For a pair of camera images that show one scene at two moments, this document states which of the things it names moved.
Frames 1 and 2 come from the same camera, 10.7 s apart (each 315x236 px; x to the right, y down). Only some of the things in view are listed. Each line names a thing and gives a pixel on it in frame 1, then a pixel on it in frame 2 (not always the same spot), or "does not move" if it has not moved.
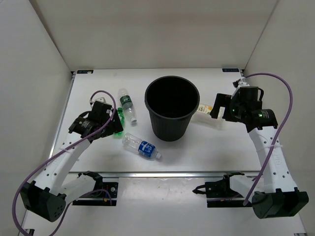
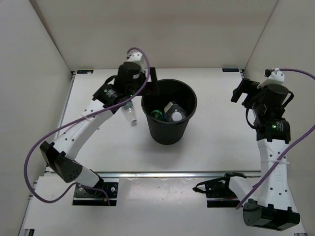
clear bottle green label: x=126 y=102 does not move
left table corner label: x=85 y=71 does not move
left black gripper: x=115 y=127 → x=153 y=85
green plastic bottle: x=121 y=119 → x=158 y=114
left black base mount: x=100 y=197 does not move
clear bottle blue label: x=207 y=109 → x=174 y=112
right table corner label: x=230 y=70 does not move
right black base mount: x=219 y=193 does not move
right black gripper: x=224 y=100 → x=249 y=87
